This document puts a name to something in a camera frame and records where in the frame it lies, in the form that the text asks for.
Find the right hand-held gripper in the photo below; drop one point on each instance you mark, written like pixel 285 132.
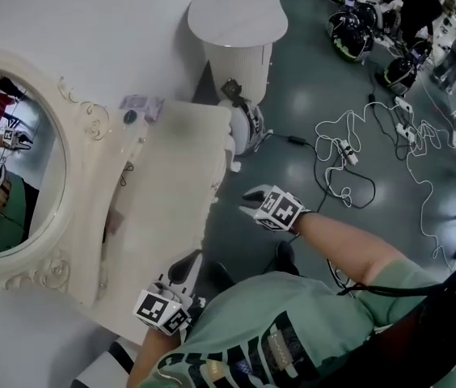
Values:
pixel 280 210

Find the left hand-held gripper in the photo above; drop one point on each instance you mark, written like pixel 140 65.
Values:
pixel 159 309

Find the person's left forearm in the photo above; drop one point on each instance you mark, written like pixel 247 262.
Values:
pixel 153 358

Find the person's right forearm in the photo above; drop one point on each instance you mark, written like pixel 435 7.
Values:
pixel 333 241

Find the white vanity dressing table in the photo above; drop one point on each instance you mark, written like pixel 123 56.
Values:
pixel 171 184

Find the person's left leg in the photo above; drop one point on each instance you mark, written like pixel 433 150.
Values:
pixel 218 275

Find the person's leg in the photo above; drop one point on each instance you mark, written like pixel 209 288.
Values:
pixel 218 275
pixel 286 257

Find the person's right leg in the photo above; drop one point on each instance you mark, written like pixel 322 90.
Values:
pixel 286 257

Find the white black-striped round device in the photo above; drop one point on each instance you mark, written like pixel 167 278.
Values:
pixel 244 127

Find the black power adapter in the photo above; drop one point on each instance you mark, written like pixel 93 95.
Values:
pixel 297 140

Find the person's green printed T-shirt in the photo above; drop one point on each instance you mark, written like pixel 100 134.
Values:
pixel 272 309

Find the small pale packet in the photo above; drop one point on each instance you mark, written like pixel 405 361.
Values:
pixel 155 109

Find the dark green round lid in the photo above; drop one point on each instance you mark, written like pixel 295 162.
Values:
pixel 130 116

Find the oval white-framed mirror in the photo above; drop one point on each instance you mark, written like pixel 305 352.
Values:
pixel 30 176

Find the white ribbed round side table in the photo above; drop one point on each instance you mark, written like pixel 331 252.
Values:
pixel 236 10

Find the black green round device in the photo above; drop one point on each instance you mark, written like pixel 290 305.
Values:
pixel 351 35
pixel 399 75

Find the black chest-mounted device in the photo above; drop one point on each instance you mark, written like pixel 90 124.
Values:
pixel 426 338

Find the small black action camera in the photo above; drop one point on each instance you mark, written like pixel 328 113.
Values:
pixel 232 89

